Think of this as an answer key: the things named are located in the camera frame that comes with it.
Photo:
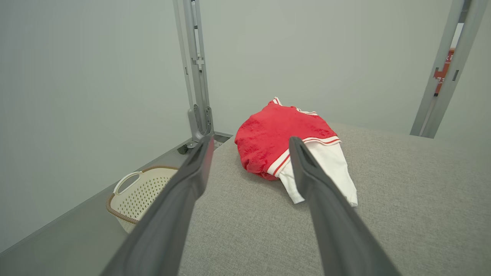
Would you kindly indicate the red sign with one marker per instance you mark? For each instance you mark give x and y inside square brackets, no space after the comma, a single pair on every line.
[445,69]

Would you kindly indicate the grey fabric sofa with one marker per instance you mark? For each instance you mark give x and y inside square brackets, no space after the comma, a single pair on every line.
[402,191]

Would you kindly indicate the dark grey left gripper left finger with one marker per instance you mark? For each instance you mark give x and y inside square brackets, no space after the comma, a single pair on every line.
[168,214]

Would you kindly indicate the grey metal frame post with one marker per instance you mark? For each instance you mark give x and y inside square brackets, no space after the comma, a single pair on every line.
[196,76]
[441,88]

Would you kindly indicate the red white basketball jersey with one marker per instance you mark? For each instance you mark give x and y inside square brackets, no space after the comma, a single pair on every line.
[333,165]

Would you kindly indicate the cream perforated laundry basket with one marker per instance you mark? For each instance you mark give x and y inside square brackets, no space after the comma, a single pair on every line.
[142,191]

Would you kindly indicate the red white mesh shorts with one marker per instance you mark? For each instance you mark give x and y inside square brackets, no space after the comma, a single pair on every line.
[268,138]

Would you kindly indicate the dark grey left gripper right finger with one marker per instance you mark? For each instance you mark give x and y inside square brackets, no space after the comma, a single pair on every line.
[330,230]

